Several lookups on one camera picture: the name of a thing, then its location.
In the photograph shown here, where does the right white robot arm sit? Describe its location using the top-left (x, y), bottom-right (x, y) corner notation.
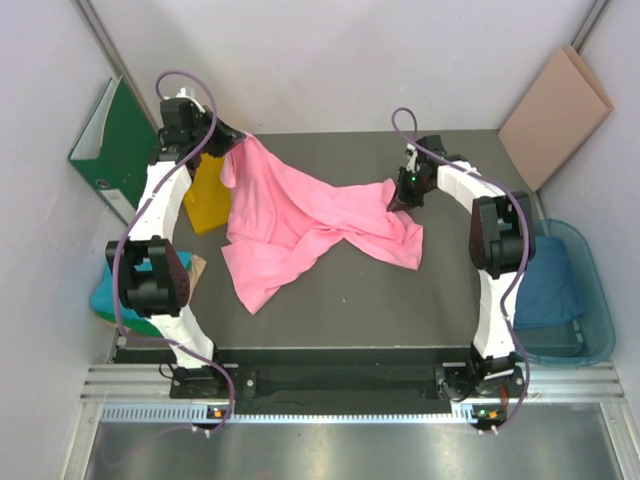
top-left (387, 135), bottom-right (536, 396)

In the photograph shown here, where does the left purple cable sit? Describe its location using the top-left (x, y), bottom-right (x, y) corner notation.
top-left (112, 69), bottom-right (237, 434)

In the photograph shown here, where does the blue t shirt in bin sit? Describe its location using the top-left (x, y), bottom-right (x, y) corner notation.
top-left (514, 236), bottom-right (586, 330)

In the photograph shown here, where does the purple cable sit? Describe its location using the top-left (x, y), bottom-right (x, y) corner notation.
top-left (390, 106), bottom-right (532, 434)
top-left (112, 69), bottom-right (237, 434)

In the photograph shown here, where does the pink t shirt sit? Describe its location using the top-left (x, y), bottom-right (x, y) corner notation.
top-left (220, 135), bottom-right (423, 314)

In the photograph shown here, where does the grey slotted cable duct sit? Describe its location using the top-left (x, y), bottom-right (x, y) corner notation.
top-left (101, 404), bottom-right (498, 424)

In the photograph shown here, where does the teal plastic bin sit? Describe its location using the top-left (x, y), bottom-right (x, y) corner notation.
top-left (514, 219), bottom-right (616, 367)

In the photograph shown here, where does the beige paper folder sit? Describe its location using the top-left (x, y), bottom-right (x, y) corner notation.
top-left (499, 46), bottom-right (614, 191)

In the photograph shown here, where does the teal folded t shirt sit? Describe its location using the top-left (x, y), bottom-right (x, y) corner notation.
top-left (90, 251), bottom-right (192, 321)

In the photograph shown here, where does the green folded t shirt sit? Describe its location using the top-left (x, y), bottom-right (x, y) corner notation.
top-left (97, 312), bottom-right (162, 338)

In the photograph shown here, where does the green ring binder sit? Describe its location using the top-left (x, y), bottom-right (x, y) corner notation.
top-left (68, 79), bottom-right (158, 224)

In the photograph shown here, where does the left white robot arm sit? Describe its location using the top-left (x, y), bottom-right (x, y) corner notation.
top-left (105, 90), bottom-right (245, 397)

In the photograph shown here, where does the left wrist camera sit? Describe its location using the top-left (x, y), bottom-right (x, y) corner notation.
top-left (176, 87), bottom-right (206, 113)

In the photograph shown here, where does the yellow padded envelope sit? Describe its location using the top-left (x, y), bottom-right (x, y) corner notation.
top-left (183, 153), bottom-right (231, 235)

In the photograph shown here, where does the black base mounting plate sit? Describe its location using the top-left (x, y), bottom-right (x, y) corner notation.
top-left (169, 346), bottom-right (528, 414)

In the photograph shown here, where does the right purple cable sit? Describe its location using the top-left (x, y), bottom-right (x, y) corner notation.
top-left (390, 106), bottom-right (532, 434)

